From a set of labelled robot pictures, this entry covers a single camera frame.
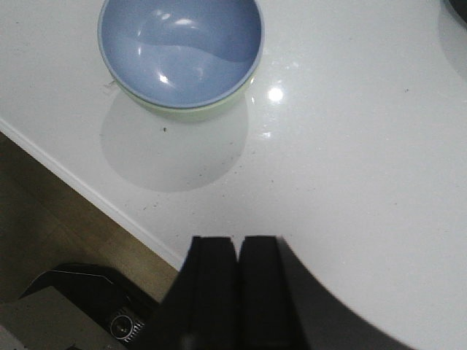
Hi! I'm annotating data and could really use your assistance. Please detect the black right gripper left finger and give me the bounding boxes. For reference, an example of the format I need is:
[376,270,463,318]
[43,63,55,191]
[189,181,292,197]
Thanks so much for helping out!
[145,237,238,349]

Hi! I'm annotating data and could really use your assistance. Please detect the blue bowl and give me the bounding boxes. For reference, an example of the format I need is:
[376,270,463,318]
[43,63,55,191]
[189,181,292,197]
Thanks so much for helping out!
[97,1,264,110]

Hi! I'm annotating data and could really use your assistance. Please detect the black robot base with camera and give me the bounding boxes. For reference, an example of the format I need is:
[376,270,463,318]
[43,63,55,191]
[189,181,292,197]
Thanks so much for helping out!
[1,263,158,349]

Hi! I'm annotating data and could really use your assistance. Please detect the dark blue saucepan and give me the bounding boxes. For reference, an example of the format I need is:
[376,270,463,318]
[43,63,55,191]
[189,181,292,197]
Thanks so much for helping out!
[446,0,467,23]

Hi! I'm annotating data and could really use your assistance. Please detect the green bowl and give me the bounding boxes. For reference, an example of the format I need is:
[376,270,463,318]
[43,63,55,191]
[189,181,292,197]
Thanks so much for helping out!
[110,71,256,123]

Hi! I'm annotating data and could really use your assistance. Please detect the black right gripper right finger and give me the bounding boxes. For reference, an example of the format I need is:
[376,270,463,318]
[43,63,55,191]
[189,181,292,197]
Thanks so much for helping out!
[239,236,407,349]

